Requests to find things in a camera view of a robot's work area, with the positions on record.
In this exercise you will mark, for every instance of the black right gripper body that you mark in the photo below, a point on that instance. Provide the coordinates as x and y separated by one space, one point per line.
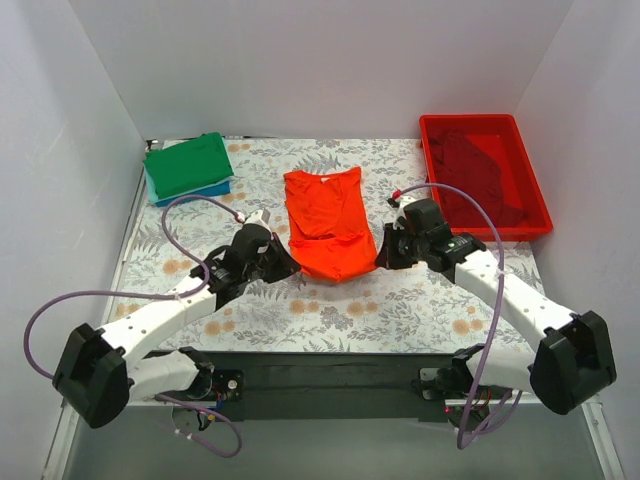
395 248

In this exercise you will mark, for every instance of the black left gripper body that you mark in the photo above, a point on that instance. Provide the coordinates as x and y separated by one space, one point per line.
275 256

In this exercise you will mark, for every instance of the orange t shirt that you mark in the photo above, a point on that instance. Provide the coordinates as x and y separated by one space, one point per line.
330 235

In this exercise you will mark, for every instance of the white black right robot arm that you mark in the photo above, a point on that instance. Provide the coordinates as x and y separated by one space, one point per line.
572 358

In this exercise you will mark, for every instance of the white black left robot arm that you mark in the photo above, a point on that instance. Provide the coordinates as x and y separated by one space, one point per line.
102 370

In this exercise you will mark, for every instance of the folded blue t shirt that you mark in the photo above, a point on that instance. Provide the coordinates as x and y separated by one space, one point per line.
212 190

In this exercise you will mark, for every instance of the dark red t shirt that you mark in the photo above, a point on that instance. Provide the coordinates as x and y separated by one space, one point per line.
459 163

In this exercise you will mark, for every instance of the red plastic bin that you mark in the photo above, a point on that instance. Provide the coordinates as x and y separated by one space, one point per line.
499 137

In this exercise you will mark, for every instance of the folded green t shirt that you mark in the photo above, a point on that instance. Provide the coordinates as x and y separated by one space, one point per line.
188 166

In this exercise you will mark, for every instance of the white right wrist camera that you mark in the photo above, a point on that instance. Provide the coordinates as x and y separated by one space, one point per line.
399 202

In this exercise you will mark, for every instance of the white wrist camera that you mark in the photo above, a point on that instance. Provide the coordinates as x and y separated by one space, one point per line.
257 223
399 202

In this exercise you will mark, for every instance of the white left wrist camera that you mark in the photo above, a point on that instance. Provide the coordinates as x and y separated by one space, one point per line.
257 223

